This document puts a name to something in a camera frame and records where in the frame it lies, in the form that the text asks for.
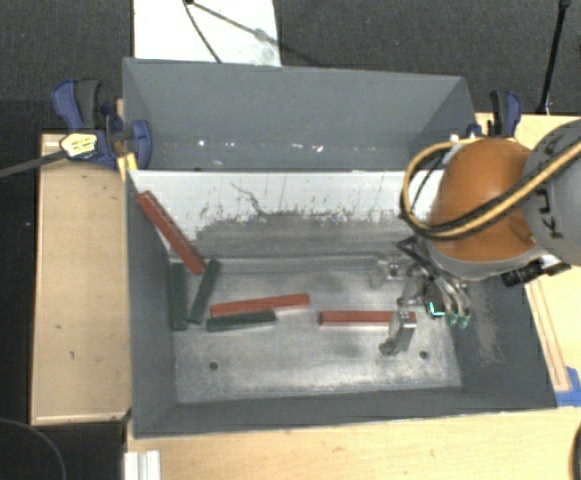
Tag dark green flat block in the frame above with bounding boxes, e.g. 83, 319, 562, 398
205, 309, 278, 333
186, 258, 223, 326
168, 262, 190, 332

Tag black cylinder on white bracket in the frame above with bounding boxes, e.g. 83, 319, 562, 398
500, 254, 572, 289

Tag red-brown flat block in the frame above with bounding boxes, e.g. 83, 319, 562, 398
209, 292, 312, 320
317, 309, 418, 328
136, 190, 208, 276

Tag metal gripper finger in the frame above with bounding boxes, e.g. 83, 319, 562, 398
378, 310, 417, 357
368, 261, 404, 290

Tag pale wood board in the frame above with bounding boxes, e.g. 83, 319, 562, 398
29, 132, 134, 427

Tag grey metal bin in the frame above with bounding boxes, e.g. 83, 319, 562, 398
121, 56, 559, 439

